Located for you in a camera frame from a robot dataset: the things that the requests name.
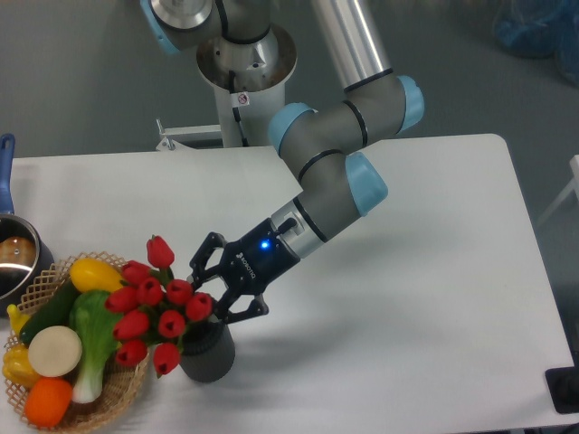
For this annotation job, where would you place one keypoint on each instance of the yellow banana tip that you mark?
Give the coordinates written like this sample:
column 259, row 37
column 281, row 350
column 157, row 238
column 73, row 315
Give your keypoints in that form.
column 17, row 318

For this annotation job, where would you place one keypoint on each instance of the blue plastic bag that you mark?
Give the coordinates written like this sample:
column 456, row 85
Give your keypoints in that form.
column 540, row 29

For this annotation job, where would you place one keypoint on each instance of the white round radish slice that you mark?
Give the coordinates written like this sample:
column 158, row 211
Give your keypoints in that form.
column 55, row 351

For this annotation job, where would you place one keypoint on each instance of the green bok choy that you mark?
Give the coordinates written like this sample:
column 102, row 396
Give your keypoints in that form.
column 94, row 324

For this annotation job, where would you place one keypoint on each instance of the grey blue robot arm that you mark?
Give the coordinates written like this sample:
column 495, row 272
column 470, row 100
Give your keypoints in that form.
column 246, row 58

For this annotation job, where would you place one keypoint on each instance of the white metal base frame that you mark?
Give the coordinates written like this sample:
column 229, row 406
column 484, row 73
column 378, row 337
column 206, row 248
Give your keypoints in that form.
column 235, row 134

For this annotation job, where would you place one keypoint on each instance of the orange fruit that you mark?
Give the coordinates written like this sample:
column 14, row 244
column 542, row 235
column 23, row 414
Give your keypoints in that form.
column 47, row 402

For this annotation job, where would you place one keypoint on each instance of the yellow squash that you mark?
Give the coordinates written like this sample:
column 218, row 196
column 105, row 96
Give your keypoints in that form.
column 89, row 274

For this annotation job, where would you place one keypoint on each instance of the dark grey ribbed vase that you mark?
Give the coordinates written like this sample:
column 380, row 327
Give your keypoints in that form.
column 208, row 352

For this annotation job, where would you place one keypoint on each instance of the black device at table edge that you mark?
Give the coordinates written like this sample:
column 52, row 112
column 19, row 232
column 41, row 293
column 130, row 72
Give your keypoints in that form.
column 563, row 387

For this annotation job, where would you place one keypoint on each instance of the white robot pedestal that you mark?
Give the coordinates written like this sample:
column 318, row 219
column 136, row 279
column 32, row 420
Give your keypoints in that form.
column 253, row 108

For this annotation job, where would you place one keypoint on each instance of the blue handled saucepan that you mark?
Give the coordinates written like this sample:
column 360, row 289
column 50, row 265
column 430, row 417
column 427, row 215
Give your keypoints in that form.
column 23, row 253

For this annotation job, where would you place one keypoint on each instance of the red tulip bouquet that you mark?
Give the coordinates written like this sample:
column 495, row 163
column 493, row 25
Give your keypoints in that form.
column 159, row 312

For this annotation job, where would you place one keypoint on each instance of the yellow bell pepper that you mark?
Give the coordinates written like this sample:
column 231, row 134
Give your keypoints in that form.
column 17, row 368

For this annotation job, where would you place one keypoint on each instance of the dark green cucumber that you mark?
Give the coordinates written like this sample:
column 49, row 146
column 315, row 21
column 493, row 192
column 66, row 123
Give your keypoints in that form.
column 55, row 312

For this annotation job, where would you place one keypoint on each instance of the woven wicker basket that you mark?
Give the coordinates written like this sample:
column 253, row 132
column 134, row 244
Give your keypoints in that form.
column 121, row 385

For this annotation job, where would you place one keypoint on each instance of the white furniture frame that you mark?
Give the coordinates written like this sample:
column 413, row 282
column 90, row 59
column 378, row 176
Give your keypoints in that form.
column 570, row 189

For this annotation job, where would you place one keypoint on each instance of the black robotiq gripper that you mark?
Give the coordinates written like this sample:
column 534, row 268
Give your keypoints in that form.
column 258, row 262

